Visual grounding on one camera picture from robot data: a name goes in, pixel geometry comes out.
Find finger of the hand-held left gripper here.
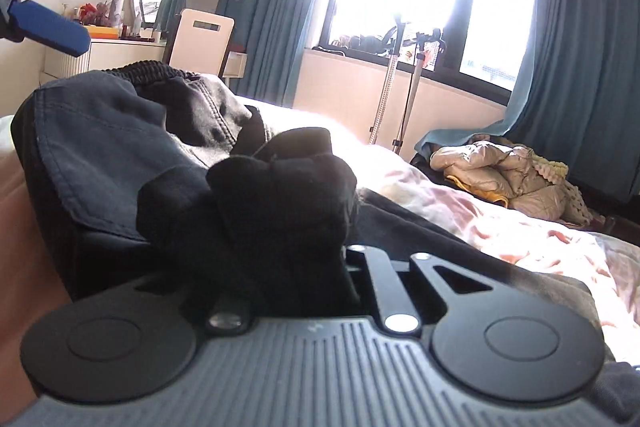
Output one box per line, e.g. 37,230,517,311
0,0,92,58

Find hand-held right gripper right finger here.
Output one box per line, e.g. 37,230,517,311
345,244,496,338

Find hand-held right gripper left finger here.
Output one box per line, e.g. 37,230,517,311
204,297,253,337

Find dark grey garment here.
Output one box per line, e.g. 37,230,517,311
350,189,640,423

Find black pants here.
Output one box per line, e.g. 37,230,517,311
10,61,361,323

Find toy figurines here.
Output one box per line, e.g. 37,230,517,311
75,1,112,28

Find orange box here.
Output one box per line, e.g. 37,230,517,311
82,24,121,40

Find teal curtain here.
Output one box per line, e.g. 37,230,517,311
415,0,640,202
220,0,361,108

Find white dresser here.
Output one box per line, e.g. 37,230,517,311
42,34,168,80

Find small white box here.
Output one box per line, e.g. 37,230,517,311
222,52,248,81

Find floral bed sheet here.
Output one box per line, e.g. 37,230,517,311
0,97,640,368

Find yellow garment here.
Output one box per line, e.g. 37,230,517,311
445,174,511,208

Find dark clothing pile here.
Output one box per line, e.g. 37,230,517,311
340,34,397,56

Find beige puffer jacket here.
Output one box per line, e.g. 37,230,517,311
430,139,576,223

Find metal garment stand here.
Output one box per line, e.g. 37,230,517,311
367,12,446,155

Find cream knitted blanket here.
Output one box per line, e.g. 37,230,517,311
532,157,601,228

